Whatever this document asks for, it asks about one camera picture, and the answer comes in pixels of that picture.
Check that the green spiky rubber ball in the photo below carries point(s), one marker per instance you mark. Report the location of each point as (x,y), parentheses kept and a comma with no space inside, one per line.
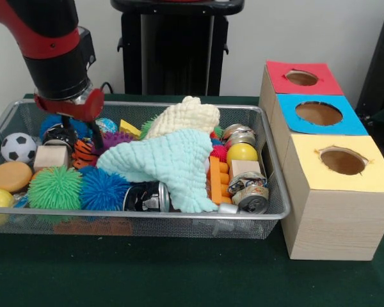
(56,188)

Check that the wooden box with three holes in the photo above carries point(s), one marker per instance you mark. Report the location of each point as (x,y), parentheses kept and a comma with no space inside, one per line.
(332,230)

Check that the purple spiky rubber ball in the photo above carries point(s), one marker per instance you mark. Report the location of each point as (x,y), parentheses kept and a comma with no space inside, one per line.
(115,140)

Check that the plain wooden cube block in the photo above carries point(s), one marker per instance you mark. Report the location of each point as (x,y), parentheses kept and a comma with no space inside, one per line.
(51,156)

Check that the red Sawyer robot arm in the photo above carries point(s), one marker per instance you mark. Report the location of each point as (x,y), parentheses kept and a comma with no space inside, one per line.
(51,48)

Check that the yellow smooth ball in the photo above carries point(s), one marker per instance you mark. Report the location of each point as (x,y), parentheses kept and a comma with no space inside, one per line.
(242,153)

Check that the cream waffle cloth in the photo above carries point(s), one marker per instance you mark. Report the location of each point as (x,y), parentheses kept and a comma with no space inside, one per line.
(185,118)

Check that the orange foam ball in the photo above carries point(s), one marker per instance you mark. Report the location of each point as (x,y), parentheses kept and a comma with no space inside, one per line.
(9,176)

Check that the light blue waffle cloth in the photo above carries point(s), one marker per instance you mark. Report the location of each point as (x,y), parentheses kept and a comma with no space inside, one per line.
(160,160)

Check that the small soccer ball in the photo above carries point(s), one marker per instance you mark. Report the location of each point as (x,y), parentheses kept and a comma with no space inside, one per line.
(19,147)

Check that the orange striped plush tiger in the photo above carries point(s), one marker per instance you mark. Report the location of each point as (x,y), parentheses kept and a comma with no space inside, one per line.
(83,153)

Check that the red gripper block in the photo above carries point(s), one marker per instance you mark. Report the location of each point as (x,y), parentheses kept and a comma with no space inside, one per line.
(94,104)

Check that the blue spiky rubber ball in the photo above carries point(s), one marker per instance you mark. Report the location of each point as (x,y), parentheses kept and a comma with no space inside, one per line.
(102,192)

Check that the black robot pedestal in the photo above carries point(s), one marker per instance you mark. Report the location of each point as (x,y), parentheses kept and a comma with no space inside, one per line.
(172,48)

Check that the black printed drink can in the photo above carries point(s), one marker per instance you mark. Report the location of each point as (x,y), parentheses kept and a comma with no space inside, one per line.
(147,198)

